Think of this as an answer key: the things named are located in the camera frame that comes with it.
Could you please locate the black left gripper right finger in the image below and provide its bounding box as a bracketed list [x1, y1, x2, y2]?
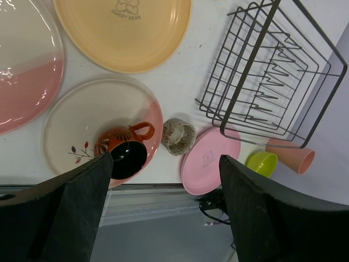
[219, 155, 348, 261]

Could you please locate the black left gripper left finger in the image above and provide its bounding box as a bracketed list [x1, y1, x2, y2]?
[1, 153, 113, 261]

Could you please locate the lime green bowl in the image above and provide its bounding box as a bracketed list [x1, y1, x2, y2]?
[246, 151, 278, 178]

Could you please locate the pink plastic cup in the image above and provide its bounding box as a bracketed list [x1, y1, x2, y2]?
[266, 138, 316, 175]

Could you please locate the red black mug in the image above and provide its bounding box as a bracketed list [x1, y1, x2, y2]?
[94, 122, 155, 180]

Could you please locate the speckled ceramic cup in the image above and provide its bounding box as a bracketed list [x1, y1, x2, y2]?
[161, 118, 197, 156]

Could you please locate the pink bear plate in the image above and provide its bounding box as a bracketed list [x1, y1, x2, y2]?
[180, 128, 241, 195]

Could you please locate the beige pink branch plate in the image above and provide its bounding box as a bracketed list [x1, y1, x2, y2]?
[41, 76, 163, 175]

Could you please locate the large pink white plate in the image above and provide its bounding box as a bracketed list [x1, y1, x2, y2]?
[1, 1, 64, 134]

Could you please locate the orange bear plate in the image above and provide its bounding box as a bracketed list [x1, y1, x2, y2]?
[53, 1, 192, 74]

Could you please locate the black cable bundle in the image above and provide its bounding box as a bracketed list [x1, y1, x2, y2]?
[197, 190, 235, 227]

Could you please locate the black wire dish rack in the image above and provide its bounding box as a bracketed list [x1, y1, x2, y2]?
[197, 1, 348, 148]

